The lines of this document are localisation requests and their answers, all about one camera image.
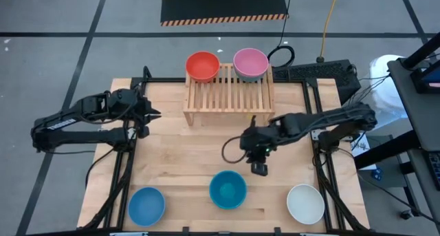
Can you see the white bowl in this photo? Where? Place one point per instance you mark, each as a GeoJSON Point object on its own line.
{"type": "Point", "coordinates": [305, 204]}

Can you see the pink bowl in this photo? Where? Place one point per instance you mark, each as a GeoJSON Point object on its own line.
{"type": "Point", "coordinates": [251, 63]}

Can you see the grey desk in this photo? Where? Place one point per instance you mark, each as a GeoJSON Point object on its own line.
{"type": "Point", "coordinates": [419, 119]}

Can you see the black monitor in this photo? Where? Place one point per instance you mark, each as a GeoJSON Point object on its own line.
{"type": "Point", "coordinates": [426, 79]}

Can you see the wooden slatted shelf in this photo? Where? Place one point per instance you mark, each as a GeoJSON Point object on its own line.
{"type": "Point", "coordinates": [228, 98]}

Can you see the white bag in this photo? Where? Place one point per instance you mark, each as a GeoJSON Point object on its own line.
{"type": "Point", "coordinates": [388, 88]}

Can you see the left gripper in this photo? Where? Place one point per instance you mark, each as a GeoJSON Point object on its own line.
{"type": "Point", "coordinates": [129, 107]}

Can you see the white paper sheet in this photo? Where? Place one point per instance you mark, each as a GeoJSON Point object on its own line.
{"type": "Point", "coordinates": [361, 150]}

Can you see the silver frame bracket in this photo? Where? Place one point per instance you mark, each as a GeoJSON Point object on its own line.
{"type": "Point", "coordinates": [132, 133]}
{"type": "Point", "coordinates": [316, 135]}

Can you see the black hazard-striped floor mat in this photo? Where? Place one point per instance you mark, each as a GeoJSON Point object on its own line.
{"type": "Point", "coordinates": [223, 5]}

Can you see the red bowl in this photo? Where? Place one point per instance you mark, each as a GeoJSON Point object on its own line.
{"type": "Point", "coordinates": [203, 66]}

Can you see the black pole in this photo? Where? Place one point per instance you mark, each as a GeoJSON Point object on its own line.
{"type": "Point", "coordinates": [423, 50]}

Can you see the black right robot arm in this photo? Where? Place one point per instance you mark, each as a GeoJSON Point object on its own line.
{"type": "Point", "coordinates": [326, 117]}

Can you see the black caster wheel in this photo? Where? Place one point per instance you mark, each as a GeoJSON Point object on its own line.
{"type": "Point", "coordinates": [406, 214]}

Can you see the teal bowl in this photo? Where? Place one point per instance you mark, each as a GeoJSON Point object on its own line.
{"type": "Point", "coordinates": [228, 189]}

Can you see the black desk leg bar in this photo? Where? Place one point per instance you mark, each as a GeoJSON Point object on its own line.
{"type": "Point", "coordinates": [388, 153]}

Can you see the small blue object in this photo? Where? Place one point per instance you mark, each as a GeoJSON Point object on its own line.
{"type": "Point", "coordinates": [377, 174]}

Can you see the blue bowl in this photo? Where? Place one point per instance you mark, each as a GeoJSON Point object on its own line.
{"type": "Point", "coordinates": [146, 206]}

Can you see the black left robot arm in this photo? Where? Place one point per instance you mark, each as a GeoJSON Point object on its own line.
{"type": "Point", "coordinates": [86, 136]}

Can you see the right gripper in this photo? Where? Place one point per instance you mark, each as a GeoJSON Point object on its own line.
{"type": "Point", "coordinates": [258, 139]}

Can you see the black keyboard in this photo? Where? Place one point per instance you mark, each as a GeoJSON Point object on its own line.
{"type": "Point", "coordinates": [434, 170]}

